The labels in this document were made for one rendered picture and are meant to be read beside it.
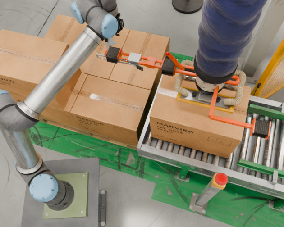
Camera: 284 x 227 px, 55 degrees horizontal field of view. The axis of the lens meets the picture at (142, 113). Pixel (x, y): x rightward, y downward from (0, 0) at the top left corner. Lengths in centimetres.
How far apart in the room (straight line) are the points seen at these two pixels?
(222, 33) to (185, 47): 216
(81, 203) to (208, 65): 116
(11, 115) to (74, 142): 168
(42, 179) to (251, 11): 136
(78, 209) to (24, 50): 127
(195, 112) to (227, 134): 24
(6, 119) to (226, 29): 96
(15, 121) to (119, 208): 161
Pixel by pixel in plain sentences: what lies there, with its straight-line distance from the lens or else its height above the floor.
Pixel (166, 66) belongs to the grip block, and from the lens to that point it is 161.
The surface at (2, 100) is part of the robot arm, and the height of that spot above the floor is 158.
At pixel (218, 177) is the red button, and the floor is 104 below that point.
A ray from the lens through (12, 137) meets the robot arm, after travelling 147.
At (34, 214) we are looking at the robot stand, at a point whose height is 75.
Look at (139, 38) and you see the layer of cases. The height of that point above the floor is 54.
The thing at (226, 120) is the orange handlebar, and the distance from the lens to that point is 148.
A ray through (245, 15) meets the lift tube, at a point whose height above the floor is 181.
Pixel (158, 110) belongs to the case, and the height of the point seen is 95.
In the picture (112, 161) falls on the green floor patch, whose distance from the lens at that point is 271.
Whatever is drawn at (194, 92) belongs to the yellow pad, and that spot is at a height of 116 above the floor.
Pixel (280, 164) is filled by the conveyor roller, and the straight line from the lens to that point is 227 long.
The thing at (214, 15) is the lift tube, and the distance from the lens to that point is 115.
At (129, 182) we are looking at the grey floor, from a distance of 264.
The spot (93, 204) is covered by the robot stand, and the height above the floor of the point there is 75.
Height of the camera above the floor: 257
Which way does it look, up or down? 64 degrees down
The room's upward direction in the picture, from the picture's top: 9 degrees counter-clockwise
